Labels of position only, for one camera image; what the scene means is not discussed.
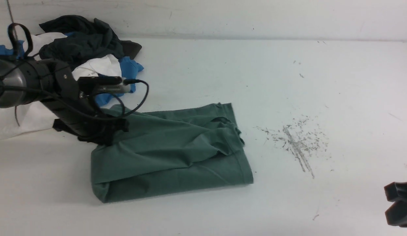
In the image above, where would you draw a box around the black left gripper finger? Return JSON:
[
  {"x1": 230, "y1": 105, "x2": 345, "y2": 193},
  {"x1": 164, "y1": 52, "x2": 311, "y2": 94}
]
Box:
[
  {"x1": 53, "y1": 119, "x2": 114, "y2": 146},
  {"x1": 104, "y1": 117, "x2": 129, "y2": 133}
]

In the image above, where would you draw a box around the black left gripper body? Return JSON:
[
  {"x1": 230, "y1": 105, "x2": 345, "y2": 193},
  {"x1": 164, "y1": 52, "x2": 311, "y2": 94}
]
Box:
[{"x1": 40, "y1": 60, "x2": 112, "y2": 138}]

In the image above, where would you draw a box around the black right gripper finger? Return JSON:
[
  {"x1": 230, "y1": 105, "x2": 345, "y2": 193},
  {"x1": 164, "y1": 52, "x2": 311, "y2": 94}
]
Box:
[
  {"x1": 385, "y1": 200, "x2": 407, "y2": 227},
  {"x1": 384, "y1": 182, "x2": 407, "y2": 203}
]

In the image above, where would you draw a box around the green long-sleeve shirt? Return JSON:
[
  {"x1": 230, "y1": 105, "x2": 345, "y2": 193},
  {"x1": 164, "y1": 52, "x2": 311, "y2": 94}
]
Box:
[{"x1": 90, "y1": 103, "x2": 254, "y2": 203}]

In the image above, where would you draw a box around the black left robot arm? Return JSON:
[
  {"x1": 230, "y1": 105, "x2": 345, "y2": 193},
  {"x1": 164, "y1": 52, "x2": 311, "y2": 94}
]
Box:
[{"x1": 0, "y1": 59, "x2": 130, "y2": 146}]

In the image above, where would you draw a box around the white shirt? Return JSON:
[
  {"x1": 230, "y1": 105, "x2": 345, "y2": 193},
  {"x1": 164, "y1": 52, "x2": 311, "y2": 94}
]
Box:
[{"x1": 0, "y1": 32, "x2": 122, "y2": 140}]

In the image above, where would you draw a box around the blue shirt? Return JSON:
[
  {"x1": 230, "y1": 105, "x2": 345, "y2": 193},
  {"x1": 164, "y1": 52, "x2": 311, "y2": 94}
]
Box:
[{"x1": 0, "y1": 32, "x2": 144, "y2": 107}]

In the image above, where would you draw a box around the dark grey shirt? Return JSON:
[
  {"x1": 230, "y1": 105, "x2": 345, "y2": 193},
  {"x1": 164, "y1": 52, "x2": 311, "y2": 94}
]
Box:
[{"x1": 39, "y1": 15, "x2": 142, "y2": 69}]

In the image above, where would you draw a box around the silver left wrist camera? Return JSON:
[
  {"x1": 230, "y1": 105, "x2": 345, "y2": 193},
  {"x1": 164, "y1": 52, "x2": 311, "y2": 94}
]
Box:
[{"x1": 77, "y1": 76, "x2": 131, "y2": 96}]

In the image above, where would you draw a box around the black camera cable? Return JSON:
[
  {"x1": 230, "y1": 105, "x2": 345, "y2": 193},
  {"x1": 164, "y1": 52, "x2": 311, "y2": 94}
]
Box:
[{"x1": 0, "y1": 23, "x2": 149, "y2": 127}]

